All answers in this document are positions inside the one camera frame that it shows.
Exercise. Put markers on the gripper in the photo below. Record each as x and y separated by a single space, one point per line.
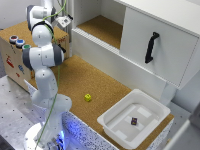
63 22

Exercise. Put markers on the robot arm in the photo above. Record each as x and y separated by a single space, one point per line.
45 83

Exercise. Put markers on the yellow block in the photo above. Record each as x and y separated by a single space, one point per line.
87 97

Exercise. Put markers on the purple block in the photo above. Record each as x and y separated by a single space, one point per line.
134 121

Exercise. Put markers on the green button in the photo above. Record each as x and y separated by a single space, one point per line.
26 47

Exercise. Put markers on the blue button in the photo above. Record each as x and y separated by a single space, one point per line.
20 42

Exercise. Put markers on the white cabinet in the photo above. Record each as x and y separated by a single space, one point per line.
100 58

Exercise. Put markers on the red button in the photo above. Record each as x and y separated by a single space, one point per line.
13 39

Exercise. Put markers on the wooden drawer box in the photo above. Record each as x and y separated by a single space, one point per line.
10 68

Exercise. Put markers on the white plastic box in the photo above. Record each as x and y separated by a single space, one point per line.
115 121

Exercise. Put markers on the white sliding door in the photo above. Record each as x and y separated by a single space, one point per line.
173 50

